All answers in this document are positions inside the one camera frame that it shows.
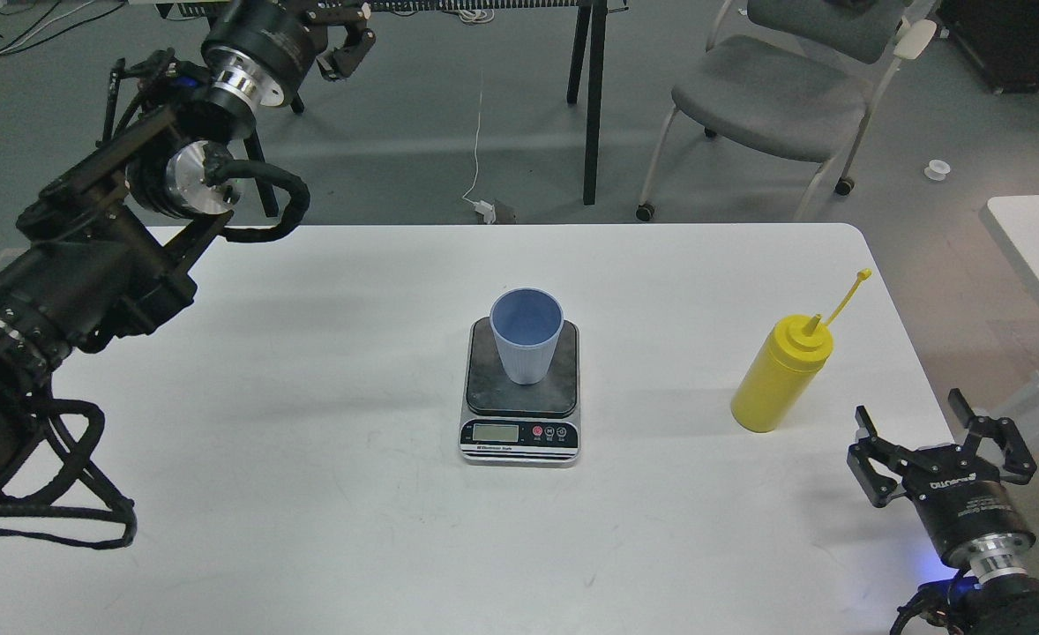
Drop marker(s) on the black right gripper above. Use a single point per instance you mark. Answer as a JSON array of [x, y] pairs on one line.
[[959, 511]]

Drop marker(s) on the yellow squeeze bottle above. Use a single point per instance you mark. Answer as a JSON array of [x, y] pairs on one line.
[[794, 351]]

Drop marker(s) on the blue plastic cup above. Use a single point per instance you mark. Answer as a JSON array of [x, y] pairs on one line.
[[526, 323]]

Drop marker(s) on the black-legged background table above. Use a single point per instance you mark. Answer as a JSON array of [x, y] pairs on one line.
[[587, 63]]

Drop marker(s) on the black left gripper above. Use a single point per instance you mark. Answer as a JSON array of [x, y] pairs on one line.
[[277, 48]]

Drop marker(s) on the digital kitchen scale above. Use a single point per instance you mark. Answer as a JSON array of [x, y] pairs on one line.
[[502, 423]]

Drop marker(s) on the black cabinet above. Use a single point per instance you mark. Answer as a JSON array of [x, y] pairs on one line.
[[1000, 38]]

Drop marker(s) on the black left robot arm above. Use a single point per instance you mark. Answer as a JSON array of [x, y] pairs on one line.
[[113, 240]]

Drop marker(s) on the white plastic spool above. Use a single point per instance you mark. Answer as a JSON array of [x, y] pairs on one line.
[[937, 170]]

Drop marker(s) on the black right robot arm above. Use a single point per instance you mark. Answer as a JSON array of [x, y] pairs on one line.
[[995, 593]]

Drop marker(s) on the grey office chair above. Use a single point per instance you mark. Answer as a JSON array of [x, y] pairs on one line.
[[790, 105]]

